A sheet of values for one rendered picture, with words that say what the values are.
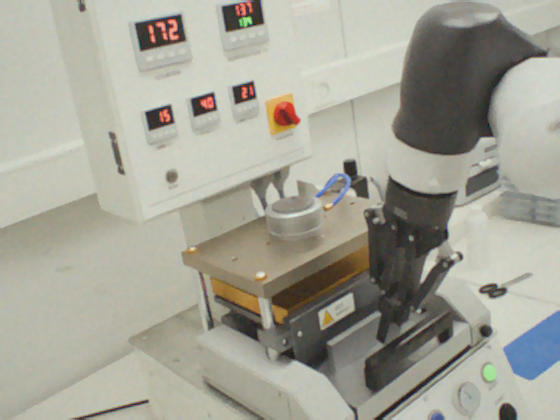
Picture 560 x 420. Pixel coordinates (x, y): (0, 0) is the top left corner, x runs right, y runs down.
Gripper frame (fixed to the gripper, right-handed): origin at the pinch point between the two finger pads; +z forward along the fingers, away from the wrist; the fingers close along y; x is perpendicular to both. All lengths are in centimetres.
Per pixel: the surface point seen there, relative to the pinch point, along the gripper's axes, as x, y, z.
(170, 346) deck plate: -14.0, -28.8, 20.3
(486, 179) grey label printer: 93, -38, 33
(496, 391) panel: 12.2, 11.4, 12.5
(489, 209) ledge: 89, -33, 38
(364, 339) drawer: -1.8, -2.2, 4.5
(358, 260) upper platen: 4.8, -10.3, 0.0
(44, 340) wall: -23, -60, 39
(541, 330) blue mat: 46, 4, 28
